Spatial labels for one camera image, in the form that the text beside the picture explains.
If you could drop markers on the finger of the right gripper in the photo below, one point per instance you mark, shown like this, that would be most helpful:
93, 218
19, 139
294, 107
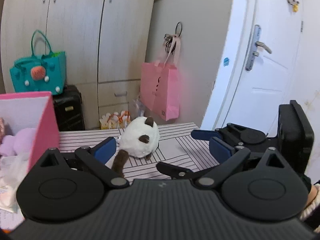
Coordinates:
176, 172
205, 135

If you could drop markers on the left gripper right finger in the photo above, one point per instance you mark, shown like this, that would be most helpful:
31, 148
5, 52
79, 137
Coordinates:
229, 159

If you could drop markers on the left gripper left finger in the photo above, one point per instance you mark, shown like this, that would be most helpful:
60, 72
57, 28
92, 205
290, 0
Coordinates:
95, 158

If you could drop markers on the colourful snack box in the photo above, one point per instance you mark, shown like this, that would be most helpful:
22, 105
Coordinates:
115, 120

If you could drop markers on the white plush cat toy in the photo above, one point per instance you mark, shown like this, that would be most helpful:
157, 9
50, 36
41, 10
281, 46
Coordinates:
139, 140

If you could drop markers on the black suitcase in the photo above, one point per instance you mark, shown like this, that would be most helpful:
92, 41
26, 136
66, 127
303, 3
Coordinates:
68, 109

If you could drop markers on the pink paper shopping bag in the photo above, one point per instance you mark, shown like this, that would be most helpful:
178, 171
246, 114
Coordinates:
160, 82

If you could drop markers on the pink storage box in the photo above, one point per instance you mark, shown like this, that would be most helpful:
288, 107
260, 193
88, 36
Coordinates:
32, 110

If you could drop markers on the white door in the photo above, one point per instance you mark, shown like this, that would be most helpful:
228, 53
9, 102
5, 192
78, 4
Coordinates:
257, 65

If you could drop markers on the purple plush toy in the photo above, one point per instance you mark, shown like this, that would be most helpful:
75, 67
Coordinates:
21, 143

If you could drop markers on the teal felt tote bag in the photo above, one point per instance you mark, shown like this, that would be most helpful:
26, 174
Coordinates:
38, 73

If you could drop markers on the pink floral scrunchie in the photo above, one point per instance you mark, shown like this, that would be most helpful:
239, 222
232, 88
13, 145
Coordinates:
4, 129

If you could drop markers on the beige wardrobe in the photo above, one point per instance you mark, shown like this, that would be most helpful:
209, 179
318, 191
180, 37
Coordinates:
107, 41

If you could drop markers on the cat plush door charm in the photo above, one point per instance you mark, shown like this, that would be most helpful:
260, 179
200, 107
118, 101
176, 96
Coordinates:
294, 4

